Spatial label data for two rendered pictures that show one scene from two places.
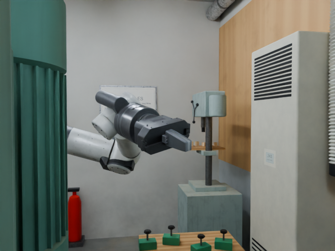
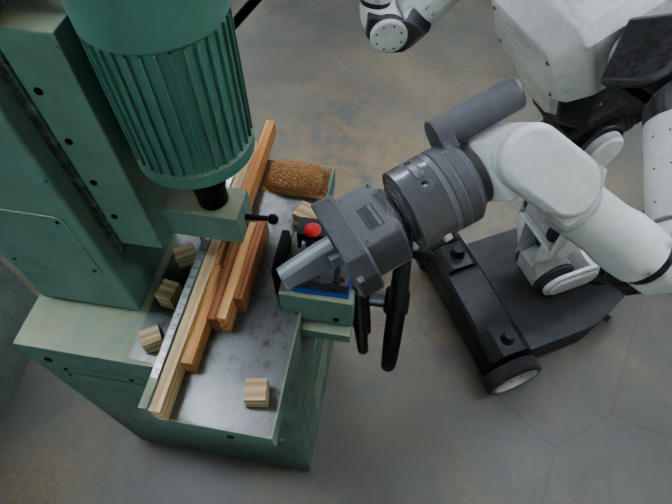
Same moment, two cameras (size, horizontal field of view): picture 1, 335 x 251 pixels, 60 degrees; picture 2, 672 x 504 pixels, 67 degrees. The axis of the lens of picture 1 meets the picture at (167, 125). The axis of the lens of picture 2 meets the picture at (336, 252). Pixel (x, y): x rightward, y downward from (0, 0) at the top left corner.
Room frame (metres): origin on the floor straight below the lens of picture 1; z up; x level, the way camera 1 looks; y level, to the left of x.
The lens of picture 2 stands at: (0.66, -0.27, 1.74)
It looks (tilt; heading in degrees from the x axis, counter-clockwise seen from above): 57 degrees down; 105
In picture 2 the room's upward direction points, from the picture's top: straight up
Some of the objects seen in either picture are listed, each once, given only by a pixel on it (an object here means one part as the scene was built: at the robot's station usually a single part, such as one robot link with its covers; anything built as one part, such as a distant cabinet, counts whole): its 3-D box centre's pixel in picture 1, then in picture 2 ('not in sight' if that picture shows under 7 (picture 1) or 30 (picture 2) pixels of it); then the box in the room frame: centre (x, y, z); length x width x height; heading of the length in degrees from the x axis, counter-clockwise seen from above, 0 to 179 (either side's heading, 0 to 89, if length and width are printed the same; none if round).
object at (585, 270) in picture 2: not in sight; (555, 260); (1.16, 0.82, 0.28); 0.21 x 0.20 x 0.13; 35
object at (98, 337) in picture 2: not in sight; (189, 281); (0.20, 0.19, 0.76); 0.57 x 0.45 x 0.09; 5
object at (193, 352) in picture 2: not in sight; (236, 228); (0.32, 0.26, 0.92); 0.59 x 0.02 x 0.04; 95
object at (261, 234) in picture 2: not in sight; (252, 263); (0.38, 0.18, 0.93); 0.18 x 0.02 x 0.05; 95
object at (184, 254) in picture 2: not in sight; (186, 255); (0.19, 0.22, 0.82); 0.04 x 0.04 x 0.04; 38
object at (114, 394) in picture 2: not in sight; (223, 351); (0.20, 0.19, 0.35); 0.58 x 0.45 x 0.71; 5
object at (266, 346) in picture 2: not in sight; (281, 283); (0.43, 0.18, 0.87); 0.61 x 0.30 x 0.06; 95
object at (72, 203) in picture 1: (74, 215); not in sight; (3.07, 0.99, 0.30); 0.19 x 0.18 x 0.60; 10
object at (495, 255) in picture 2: not in sight; (539, 276); (1.13, 0.80, 0.19); 0.64 x 0.52 x 0.33; 35
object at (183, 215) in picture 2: not in sight; (208, 213); (0.30, 0.20, 1.03); 0.14 x 0.07 x 0.09; 5
